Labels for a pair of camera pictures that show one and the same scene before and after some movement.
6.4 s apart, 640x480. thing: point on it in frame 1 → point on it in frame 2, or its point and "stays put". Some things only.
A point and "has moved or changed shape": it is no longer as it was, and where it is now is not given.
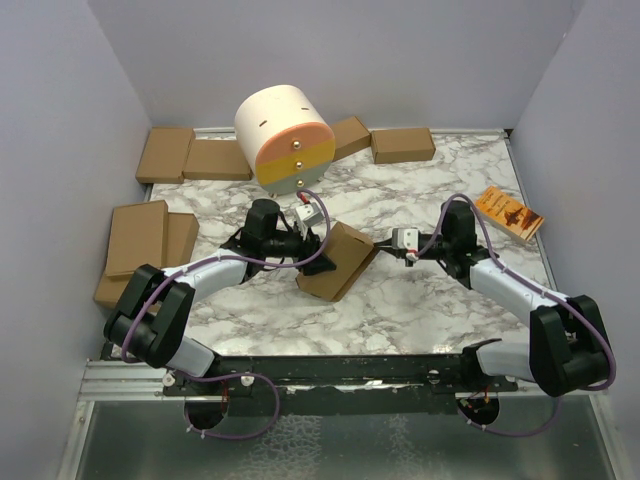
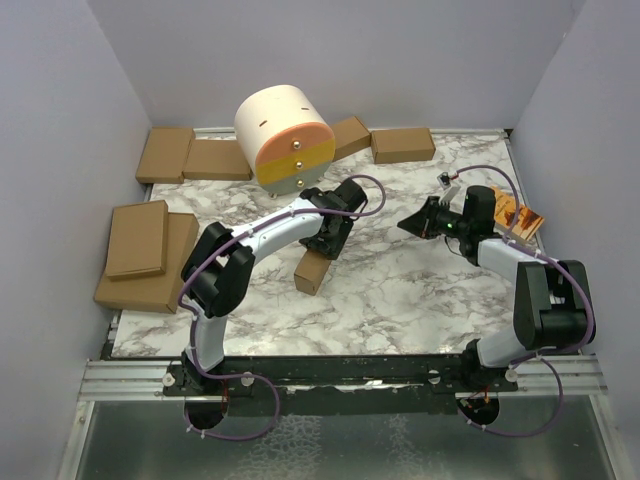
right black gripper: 387,246 → 422,223
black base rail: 339,385 stays put
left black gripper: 307,247 → 330,249
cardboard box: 138,235 stays put
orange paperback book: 510,212 stays put
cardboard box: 402,145 stays put
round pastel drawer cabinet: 285,138 stays put
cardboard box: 350,252 has moved or changed shape
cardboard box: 350,136 stays put
